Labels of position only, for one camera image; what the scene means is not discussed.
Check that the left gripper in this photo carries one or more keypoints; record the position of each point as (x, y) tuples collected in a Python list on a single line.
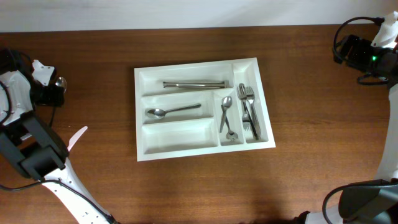
[(55, 96)]

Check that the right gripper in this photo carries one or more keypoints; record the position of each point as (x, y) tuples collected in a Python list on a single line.
[(360, 46)]

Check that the white plastic knife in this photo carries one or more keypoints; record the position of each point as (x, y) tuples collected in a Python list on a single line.
[(73, 140)]

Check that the silver spoon dark handle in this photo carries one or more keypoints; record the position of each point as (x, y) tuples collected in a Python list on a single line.
[(158, 113)]

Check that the silver fork long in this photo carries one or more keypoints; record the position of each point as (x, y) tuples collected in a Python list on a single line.
[(242, 96)]

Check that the silver fork short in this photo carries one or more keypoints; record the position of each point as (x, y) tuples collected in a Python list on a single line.
[(246, 122)]

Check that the white plastic cutlery tray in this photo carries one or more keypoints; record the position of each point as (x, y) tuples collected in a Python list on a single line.
[(197, 131)]

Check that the small dark-handled spoon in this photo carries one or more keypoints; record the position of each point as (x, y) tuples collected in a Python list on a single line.
[(225, 105)]

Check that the small silver teaspoon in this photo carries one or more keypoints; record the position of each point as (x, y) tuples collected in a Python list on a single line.
[(230, 135)]

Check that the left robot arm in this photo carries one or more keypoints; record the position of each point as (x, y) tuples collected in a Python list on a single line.
[(30, 144)]

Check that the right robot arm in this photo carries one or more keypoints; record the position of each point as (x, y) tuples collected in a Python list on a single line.
[(374, 200)]

